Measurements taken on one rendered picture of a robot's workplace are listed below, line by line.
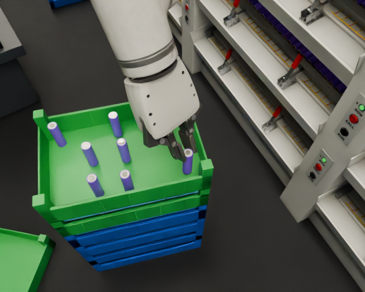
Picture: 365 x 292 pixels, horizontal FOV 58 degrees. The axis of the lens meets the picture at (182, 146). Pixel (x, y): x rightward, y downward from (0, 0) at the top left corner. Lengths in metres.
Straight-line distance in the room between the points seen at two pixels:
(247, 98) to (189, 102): 0.58
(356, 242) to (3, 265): 0.95
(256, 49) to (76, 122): 0.52
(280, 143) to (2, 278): 0.87
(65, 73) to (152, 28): 1.04
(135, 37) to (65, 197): 0.35
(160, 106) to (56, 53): 1.11
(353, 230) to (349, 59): 0.44
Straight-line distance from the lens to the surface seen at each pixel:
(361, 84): 0.67
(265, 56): 0.93
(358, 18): 0.74
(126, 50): 0.44
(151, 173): 0.64
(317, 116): 0.83
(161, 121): 0.49
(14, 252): 1.11
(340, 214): 0.95
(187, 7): 1.21
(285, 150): 0.99
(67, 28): 1.67
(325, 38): 0.73
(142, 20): 0.43
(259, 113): 1.05
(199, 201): 0.67
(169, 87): 0.48
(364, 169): 0.79
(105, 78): 1.39
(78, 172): 0.67
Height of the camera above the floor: 0.97
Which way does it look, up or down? 57 degrees down
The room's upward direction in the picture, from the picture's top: straight up
